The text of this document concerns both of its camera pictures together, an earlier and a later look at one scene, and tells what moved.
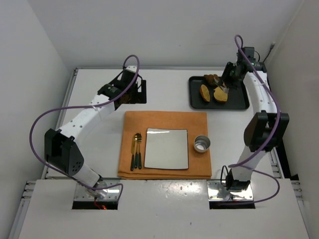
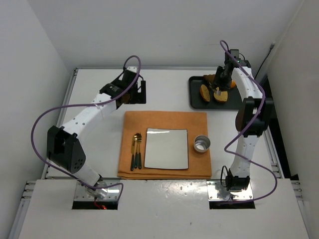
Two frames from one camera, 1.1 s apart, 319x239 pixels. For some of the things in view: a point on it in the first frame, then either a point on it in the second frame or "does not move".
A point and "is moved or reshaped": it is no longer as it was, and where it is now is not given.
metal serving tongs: x=225 y=90 is moved or reshaped
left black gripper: x=139 y=91 does not move
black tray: x=237 y=99 does not move
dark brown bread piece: x=209 y=78 does not move
